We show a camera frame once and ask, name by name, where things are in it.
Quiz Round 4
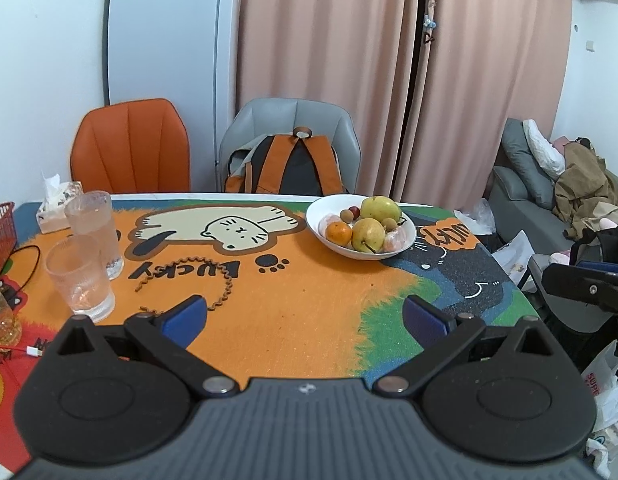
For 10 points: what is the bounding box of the white quilted pillow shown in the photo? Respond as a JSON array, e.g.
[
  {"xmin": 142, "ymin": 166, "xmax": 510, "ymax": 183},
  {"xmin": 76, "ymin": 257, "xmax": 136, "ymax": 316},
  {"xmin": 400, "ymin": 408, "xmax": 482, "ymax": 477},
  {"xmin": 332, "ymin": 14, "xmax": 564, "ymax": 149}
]
[{"xmin": 522, "ymin": 119, "xmax": 566, "ymax": 181}]

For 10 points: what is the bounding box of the grey chair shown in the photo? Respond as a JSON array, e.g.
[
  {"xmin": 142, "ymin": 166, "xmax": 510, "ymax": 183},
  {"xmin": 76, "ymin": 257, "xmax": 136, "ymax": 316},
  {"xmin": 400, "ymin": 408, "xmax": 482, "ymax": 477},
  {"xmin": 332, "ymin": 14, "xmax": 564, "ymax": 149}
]
[{"xmin": 218, "ymin": 98, "xmax": 362, "ymax": 196}]

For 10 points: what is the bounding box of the yellow pear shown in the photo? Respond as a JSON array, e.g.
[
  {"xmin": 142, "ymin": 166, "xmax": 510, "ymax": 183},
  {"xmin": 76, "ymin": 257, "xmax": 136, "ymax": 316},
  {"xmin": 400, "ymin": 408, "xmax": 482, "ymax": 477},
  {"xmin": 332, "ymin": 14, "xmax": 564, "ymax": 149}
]
[
  {"xmin": 359, "ymin": 196, "xmax": 402, "ymax": 224},
  {"xmin": 351, "ymin": 217, "xmax": 386, "ymax": 253}
]

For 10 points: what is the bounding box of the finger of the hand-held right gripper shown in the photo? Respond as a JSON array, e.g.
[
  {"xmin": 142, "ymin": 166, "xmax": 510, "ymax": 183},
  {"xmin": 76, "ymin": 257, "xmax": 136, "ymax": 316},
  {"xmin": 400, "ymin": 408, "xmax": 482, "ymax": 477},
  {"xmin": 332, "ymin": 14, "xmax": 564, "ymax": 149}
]
[
  {"xmin": 576, "ymin": 259, "xmax": 618, "ymax": 277},
  {"xmin": 542, "ymin": 263, "xmax": 615, "ymax": 307}
]

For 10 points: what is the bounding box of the clear plastic bag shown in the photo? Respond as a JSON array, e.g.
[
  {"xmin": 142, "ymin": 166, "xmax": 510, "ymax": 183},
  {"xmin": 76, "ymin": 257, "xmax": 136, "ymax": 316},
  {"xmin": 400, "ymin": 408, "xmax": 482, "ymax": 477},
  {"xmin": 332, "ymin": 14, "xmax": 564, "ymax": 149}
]
[{"xmin": 454, "ymin": 197, "xmax": 497, "ymax": 236}]

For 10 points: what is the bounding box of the brown wavy chain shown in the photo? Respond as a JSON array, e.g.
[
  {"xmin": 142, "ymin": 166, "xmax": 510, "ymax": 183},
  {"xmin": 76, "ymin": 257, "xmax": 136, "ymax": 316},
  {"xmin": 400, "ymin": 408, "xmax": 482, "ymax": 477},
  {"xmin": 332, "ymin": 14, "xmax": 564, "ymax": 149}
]
[{"xmin": 133, "ymin": 255, "xmax": 234, "ymax": 314}]

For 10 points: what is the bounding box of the tissue box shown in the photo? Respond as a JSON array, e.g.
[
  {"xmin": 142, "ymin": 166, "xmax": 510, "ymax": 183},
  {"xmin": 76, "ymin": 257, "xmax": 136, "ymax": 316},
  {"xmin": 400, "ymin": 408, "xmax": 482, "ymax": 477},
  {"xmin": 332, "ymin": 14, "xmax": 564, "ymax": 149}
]
[{"xmin": 35, "ymin": 171, "xmax": 84, "ymax": 235}]

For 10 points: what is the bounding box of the black bag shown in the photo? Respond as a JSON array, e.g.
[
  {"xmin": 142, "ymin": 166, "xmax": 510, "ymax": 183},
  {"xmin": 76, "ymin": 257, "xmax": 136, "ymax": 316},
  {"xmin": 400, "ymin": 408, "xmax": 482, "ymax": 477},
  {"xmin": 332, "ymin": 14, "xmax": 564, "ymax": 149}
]
[{"xmin": 569, "ymin": 225, "xmax": 618, "ymax": 272}]

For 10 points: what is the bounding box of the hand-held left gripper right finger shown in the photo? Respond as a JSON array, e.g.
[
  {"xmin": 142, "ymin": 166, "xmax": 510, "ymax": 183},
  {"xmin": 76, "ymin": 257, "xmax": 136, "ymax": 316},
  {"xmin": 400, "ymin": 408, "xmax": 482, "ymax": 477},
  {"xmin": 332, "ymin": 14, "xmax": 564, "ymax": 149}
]
[{"xmin": 374, "ymin": 295, "xmax": 565, "ymax": 400}]

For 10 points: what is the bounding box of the white refrigerator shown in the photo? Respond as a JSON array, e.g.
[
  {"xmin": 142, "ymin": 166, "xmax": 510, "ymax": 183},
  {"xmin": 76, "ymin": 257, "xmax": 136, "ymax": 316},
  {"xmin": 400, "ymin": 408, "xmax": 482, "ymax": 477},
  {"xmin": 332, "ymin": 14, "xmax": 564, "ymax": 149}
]
[{"xmin": 107, "ymin": 0, "xmax": 242, "ymax": 193}]

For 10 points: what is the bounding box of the orange and black backpack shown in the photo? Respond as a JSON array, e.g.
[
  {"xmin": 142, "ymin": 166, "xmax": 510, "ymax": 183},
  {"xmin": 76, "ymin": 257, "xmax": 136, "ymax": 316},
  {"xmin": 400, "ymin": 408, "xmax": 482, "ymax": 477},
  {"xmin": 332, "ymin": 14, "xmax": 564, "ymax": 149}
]
[{"xmin": 224, "ymin": 126, "xmax": 350, "ymax": 196}]

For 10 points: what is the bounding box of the white paper bag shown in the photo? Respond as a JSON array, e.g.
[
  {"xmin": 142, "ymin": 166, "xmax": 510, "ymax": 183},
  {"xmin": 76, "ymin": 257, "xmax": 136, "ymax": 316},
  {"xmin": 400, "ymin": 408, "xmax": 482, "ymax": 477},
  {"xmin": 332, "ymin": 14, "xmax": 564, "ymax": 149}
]
[{"xmin": 494, "ymin": 230, "xmax": 537, "ymax": 291}]

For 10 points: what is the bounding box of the grey sofa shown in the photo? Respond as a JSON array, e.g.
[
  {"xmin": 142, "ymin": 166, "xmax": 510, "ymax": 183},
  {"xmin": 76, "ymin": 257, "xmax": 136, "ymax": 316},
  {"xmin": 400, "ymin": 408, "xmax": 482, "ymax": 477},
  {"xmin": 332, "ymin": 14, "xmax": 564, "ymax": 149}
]
[{"xmin": 489, "ymin": 117, "xmax": 618, "ymax": 306}]

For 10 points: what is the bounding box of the orange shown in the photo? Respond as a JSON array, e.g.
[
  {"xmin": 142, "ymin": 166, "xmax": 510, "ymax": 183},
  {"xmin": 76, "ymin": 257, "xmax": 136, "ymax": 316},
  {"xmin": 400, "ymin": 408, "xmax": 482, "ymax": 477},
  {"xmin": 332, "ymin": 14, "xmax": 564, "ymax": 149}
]
[{"xmin": 325, "ymin": 221, "xmax": 353, "ymax": 247}]

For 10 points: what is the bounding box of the pink curtain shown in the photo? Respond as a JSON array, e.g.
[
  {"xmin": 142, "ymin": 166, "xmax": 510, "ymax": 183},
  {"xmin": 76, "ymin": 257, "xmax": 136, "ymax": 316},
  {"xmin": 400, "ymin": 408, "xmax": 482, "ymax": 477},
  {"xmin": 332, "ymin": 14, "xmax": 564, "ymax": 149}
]
[
  {"xmin": 391, "ymin": 0, "xmax": 574, "ymax": 211},
  {"xmin": 236, "ymin": 0, "xmax": 425, "ymax": 201}
]

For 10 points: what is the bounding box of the clear ribbed glass cup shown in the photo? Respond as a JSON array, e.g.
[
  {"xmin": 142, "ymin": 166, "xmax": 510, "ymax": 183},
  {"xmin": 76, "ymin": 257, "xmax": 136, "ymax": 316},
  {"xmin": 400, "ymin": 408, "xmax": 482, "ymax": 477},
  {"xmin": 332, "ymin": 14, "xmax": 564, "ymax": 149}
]
[
  {"xmin": 45, "ymin": 234, "xmax": 116, "ymax": 324},
  {"xmin": 64, "ymin": 190, "xmax": 124, "ymax": 281}
]

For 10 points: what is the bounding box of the crumpled white bag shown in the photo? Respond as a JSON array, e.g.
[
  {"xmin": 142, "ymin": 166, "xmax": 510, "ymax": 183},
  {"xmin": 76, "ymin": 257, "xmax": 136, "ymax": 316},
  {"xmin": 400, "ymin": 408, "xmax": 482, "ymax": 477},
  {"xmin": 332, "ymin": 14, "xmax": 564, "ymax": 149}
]
[{"xmin": 584, "ymin": 425, "xmax": 618, "ymax": 476}]

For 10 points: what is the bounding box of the white plastic bag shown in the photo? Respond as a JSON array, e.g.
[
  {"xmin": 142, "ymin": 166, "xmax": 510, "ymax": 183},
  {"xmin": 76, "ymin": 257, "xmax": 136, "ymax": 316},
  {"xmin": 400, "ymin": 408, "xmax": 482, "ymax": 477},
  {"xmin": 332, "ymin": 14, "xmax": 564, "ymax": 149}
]
[{"xmin": 582, "ymin": 340, "xmax": 618, "ymax": 426}]

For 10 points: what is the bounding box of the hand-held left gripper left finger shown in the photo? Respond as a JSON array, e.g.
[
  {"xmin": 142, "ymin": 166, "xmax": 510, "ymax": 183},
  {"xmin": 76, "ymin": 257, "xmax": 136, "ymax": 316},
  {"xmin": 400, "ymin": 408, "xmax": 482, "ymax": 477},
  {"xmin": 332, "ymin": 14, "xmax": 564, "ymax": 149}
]
[{"xmin": 49, "ymin": 295, "xmax": 240, "ymax": 400}]

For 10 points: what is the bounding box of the clear bottle with amber liquid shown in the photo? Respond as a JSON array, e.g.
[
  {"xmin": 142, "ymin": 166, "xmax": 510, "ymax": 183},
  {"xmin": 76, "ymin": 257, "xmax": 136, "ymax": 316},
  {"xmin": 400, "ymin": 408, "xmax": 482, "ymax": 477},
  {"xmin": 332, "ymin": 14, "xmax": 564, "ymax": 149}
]
[{"xmin": 0, "ymin": 275, "xmax": 22, "ymax": 346}]

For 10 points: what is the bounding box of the orange chair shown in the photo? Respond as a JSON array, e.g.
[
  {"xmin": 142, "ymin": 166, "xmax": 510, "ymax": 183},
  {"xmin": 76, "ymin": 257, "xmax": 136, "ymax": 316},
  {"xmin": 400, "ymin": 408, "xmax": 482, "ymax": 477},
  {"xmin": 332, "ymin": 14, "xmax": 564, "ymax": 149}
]
[{"xmin": 70, "ymin": 98, "xmax": 191, "ymax": 195}]

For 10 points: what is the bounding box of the brown jacket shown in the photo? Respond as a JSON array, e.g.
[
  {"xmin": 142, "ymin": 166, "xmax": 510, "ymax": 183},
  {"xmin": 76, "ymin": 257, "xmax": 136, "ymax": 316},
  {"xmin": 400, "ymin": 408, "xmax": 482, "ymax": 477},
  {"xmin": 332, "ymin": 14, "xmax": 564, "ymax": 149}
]
[{"xmin": 554, "ymin": 137, "xmax": 618, "ymax": 238}]

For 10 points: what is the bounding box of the white plate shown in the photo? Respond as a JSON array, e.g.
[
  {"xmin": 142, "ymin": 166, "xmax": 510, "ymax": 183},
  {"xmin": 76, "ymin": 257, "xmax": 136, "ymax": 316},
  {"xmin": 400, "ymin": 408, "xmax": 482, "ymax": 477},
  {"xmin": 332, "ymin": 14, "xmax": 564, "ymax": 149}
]
[{"xmin": 305, "ymin": 194, "xmax": 418, "ymax": 261}]

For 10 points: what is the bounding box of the small hanging ornament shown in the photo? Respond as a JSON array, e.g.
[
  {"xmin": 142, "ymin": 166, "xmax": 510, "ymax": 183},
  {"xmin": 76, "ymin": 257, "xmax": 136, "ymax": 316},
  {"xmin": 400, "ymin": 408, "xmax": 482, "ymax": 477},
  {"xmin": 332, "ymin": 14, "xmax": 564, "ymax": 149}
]
[{"xmin": 423, "ymin": 0, "xmax": 437, "ymax": 46}]

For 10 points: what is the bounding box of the grey pillow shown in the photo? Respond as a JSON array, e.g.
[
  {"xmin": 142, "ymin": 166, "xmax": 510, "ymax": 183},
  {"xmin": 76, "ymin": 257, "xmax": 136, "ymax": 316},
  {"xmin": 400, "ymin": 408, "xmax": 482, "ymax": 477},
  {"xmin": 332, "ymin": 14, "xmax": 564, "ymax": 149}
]
[{"xmin": 500, "ymin": 117, "xmax": 557, "ymax": 211}]

